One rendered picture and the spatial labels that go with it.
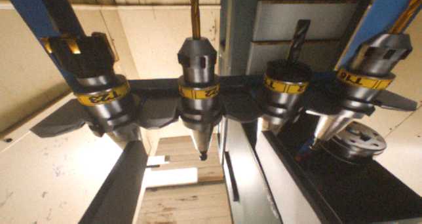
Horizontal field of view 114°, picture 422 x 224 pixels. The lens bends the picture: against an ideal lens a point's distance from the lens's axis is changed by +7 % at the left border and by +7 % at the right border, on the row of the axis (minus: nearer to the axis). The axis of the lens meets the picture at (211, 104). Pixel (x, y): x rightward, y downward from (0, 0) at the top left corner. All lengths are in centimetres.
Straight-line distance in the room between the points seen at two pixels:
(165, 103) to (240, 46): 65
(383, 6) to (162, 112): 33
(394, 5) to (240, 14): 55
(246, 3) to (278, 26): 19
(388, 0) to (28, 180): 84
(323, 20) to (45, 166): 122
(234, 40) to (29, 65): 75
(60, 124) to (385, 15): 44
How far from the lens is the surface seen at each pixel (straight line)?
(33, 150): 65
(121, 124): 19
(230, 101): 19
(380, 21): 33
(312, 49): 95
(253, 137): 65
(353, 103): 26
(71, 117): 24
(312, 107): 23
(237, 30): 78
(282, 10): 81
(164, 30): 113
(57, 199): 74
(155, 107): 19
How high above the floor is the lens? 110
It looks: 35 degrees up
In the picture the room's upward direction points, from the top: 180 degrees clockwise
